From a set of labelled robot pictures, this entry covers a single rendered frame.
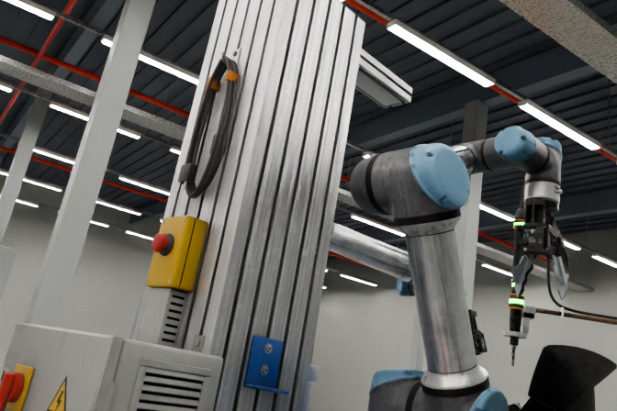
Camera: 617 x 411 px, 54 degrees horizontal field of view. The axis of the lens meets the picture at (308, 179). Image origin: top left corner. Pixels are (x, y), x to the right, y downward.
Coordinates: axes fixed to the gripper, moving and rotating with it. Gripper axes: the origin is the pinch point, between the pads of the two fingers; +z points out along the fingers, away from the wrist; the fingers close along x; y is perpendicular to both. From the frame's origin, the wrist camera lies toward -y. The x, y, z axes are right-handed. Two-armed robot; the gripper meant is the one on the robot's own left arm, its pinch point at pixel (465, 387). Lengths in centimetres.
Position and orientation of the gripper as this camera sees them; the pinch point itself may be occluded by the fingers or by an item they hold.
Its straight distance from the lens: 177.6
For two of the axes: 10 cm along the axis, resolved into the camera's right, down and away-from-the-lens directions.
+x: 6.3, 3.3, 7.0
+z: 0.8, 8.7, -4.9
